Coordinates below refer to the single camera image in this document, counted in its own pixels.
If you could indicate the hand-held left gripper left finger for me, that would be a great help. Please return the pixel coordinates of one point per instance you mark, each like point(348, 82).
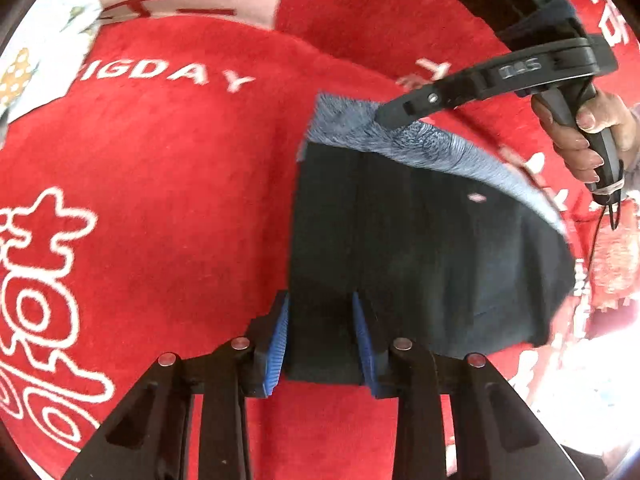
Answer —
point(276, 345)

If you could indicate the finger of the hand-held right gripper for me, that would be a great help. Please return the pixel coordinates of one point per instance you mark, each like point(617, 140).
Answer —
point(425, 102)

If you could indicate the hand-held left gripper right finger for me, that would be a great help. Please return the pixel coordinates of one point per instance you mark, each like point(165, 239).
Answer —
point(364, 345)

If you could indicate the black pants with grey lining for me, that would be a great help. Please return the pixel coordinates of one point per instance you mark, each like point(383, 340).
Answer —
point(425, 240)

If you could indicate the person's right hand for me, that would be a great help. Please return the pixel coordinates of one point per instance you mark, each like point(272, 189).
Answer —
point(592, 132)

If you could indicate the red printed blanket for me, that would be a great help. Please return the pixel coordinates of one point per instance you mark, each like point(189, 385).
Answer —
point(165, 200)

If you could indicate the white floral cloth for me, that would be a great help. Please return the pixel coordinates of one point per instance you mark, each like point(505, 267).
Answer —
point(35, 45)

